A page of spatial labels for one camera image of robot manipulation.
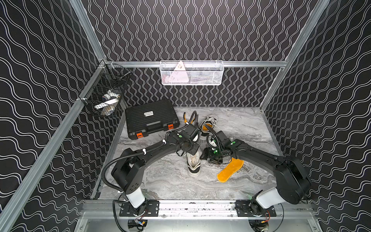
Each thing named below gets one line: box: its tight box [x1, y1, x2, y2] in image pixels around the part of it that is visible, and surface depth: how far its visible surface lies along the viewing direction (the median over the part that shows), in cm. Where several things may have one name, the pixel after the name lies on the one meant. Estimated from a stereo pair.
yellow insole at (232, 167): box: [216, 157, 244, 183], surface depth 89 cm
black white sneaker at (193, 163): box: [186, 147, 202, 177], surface depth 85 cm
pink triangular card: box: [171, 60, 190, 84], surface depth 92 cm
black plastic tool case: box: [125, 99, 181, 140], surface depth 105 cm
